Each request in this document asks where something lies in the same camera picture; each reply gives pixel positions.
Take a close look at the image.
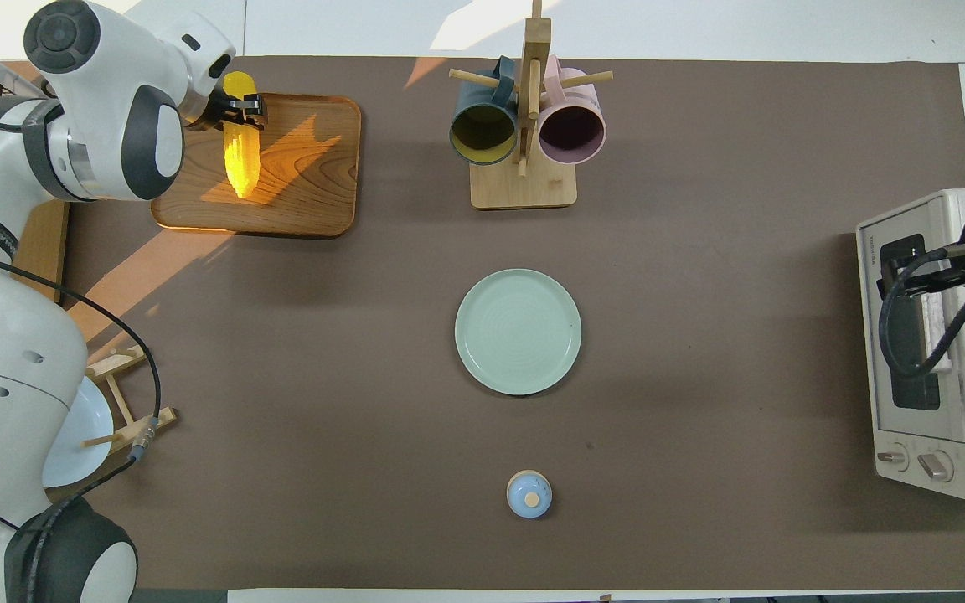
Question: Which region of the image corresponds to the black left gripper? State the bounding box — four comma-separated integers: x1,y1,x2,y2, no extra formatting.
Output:
189,88,269,135

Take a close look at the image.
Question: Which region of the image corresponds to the yellow corn cob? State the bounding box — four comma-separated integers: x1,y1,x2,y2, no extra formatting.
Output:
223,72,262,199

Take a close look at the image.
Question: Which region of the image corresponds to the glass oven door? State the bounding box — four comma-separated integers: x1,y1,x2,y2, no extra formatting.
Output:
858,201,965,443

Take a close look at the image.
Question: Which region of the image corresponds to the pale green plate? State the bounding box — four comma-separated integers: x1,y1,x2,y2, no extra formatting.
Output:
455,269,582,396

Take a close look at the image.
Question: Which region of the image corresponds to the wooden tray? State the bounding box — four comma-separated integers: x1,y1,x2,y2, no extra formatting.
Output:
151,92,363,240

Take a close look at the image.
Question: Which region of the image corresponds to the dark blue mug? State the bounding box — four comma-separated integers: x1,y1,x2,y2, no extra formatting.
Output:
449,57,521,166

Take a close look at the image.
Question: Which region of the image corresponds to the brown table mat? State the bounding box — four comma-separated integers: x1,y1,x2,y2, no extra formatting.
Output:
55,57,965,590

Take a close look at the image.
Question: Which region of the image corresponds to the wooden mug rack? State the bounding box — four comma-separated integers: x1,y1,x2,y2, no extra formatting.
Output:
449,0,615,209

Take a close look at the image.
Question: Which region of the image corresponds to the wooden plate rack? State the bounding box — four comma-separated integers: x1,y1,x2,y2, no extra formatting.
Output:
85,344,178,457

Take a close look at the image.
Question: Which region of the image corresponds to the pink mug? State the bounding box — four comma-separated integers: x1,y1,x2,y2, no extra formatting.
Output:
538,56,607,165

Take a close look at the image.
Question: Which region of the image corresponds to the light blue plate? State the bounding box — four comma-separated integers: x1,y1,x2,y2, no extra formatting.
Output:
43,377,113,488

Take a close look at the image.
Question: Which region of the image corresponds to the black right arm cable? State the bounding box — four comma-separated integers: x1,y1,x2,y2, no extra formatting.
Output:
878,237,965,379

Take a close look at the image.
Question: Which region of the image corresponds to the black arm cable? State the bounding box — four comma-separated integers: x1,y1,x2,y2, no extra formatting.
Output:
878,237,965,379
0,113,163,537

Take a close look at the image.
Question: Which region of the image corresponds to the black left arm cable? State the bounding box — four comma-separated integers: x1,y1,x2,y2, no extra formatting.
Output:
0,113,163,537

